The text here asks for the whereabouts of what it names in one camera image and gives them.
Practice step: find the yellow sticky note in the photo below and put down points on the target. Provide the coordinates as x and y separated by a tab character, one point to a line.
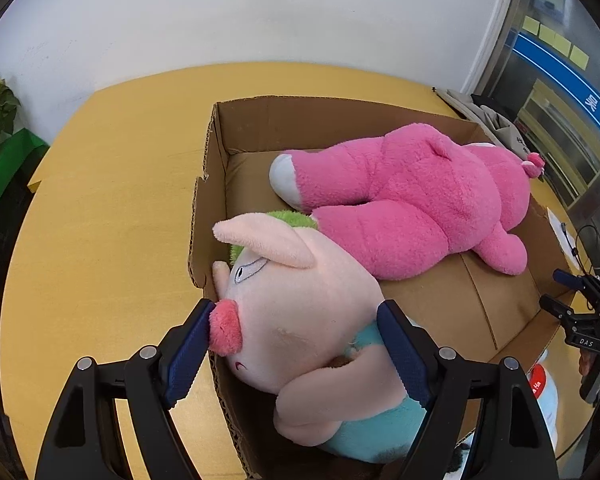
531	25
579	56
562	44
547	33

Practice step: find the pink pig plush toy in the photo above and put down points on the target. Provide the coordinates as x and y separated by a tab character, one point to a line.
305	320

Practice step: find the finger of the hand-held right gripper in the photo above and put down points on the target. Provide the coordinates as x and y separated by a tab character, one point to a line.
555	307
572	282

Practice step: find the person's right hand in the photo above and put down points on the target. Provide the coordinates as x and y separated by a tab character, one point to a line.
585	362

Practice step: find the grey jacket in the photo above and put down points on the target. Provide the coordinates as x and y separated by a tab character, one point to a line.
495	120

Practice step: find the green board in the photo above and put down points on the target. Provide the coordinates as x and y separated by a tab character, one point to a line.
10	165

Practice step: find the brown cardboard box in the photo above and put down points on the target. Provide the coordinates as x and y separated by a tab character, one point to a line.
485	305

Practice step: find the bright pink plush bear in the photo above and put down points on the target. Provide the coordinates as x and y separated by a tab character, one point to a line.
410	200

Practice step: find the light wooden cabinet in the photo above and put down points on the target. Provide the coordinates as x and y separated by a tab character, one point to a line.
565	145

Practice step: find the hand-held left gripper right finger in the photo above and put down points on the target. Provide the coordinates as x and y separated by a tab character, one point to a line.
405	355

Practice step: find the blue banner strip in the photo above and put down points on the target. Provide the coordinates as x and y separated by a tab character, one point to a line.
570	85

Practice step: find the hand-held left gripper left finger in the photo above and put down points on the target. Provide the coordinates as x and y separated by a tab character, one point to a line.
187	350

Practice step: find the white toy with red label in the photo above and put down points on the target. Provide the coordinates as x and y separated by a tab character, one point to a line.
542	395

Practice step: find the white paper sheet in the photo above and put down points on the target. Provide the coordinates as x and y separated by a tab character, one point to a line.
562	240

